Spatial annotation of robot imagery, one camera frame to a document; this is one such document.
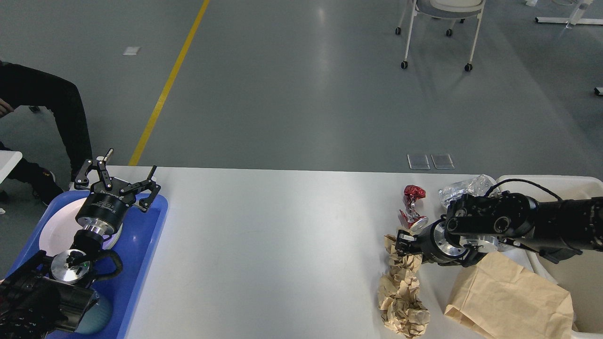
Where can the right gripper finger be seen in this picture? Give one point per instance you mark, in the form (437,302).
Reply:
(404,250)
(405,240)

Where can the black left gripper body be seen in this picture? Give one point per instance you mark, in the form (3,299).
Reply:
(104,210)

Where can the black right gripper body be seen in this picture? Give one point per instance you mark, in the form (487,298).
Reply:
(434,247)

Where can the brown paper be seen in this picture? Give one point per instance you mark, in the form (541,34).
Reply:
(402,311)
(402,266)

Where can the crushed red soda can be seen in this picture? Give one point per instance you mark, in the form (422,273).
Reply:
(414,220)

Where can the pink plate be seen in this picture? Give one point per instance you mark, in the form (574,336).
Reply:
(66,230)

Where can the brown paper bag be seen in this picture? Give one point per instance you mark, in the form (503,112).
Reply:
(500,299)

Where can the dark green mug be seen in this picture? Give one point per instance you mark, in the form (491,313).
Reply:
(97,317)

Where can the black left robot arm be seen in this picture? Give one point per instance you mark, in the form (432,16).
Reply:
(49,293)

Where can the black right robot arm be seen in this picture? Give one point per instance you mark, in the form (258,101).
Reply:
(475,225)

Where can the person hand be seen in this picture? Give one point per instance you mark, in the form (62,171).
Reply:
(5,108)

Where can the blue plastic tray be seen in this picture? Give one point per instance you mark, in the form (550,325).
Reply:
(136,246)

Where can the black sneaker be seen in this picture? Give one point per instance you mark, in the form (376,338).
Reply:
(45,187)

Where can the clear plastic bag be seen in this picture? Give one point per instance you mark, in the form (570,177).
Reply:
(476,186)

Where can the person leg black trousers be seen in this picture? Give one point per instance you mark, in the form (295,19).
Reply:
(21,85)

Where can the white paper scrap on floor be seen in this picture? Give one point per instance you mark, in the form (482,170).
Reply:
(131,51)

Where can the white plastic bin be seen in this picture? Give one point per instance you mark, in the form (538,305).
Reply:
(565,273)

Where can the white office chair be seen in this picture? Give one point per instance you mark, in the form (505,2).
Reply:
(451,10)

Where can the white stand base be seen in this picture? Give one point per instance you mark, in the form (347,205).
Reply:
(575,18)

